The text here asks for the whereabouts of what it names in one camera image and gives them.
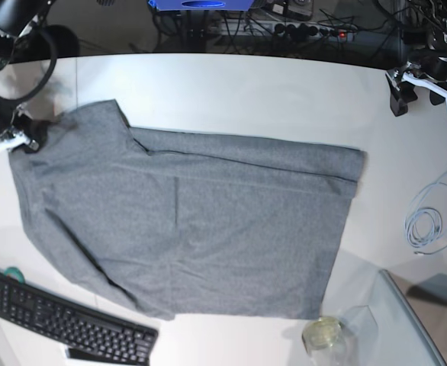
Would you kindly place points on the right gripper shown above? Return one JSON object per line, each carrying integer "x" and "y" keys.
{"x": 29, "y": 134}

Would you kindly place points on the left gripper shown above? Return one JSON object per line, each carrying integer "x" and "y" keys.
{"x": 424, "y": 68}

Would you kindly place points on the grey t-shirt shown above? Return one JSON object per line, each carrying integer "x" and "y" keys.
{"x": 169, "y": 223}

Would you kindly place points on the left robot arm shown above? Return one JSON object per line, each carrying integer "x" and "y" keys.
{"x": 429, "y": 31}

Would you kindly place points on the green tape roll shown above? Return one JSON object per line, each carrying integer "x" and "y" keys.
{"x": 15, "y": 274}

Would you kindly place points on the power strip with red light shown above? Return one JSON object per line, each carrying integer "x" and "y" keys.
{"x": 302, "y": 32}

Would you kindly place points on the blue box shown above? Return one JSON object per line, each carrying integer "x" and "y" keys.
{"x": 200, "y": 5}

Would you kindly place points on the black computer keyboard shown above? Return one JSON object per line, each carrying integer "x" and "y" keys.
{"x": 103, "y": 336}

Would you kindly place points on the clear plastic box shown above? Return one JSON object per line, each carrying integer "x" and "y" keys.
{"x": 396, "y": 322}

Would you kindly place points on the clear glass jar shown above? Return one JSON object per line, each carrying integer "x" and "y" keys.
{"x": 329, "y": 342}

